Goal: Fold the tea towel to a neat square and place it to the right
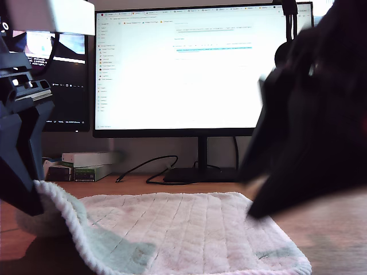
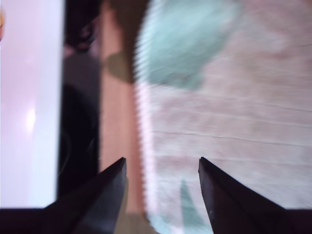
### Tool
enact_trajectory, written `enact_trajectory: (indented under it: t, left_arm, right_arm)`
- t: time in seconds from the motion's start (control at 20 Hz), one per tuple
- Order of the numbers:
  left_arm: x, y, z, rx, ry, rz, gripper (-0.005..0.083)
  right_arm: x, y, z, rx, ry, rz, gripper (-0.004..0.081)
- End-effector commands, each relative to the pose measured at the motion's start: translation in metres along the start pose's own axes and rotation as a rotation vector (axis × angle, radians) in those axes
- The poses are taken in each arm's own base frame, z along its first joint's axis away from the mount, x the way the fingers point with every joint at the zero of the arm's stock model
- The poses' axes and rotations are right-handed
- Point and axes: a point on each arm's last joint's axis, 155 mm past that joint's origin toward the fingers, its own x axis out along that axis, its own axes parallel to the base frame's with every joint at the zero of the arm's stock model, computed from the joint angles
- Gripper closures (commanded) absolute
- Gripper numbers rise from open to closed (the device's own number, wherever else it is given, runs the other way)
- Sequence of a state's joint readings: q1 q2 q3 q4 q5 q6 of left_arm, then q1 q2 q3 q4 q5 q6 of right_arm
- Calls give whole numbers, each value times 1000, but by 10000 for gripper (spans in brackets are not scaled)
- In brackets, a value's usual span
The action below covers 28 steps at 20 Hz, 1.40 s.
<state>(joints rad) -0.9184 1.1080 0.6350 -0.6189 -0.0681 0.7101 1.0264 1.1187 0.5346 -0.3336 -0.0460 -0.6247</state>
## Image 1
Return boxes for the computer monitor with dark screen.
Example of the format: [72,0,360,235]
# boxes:
[8,28,91,133]

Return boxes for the black monitor power cable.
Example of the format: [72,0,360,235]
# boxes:
[233,136,240,170]

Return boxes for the computer monitor with white page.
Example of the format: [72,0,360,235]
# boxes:
[92,2,315,183]

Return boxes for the pale grey camera box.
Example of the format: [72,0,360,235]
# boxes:
[0,0,96,37]

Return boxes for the white fluffy tea towel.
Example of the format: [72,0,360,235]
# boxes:
[14,179,313,275]

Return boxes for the black headphones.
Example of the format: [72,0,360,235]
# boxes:
[274,0,299,68]

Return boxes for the black cable with plug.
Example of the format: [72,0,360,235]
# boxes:
[115,154,179,184]

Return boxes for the small dark box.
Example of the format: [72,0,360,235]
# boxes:
[47,166,72,182]

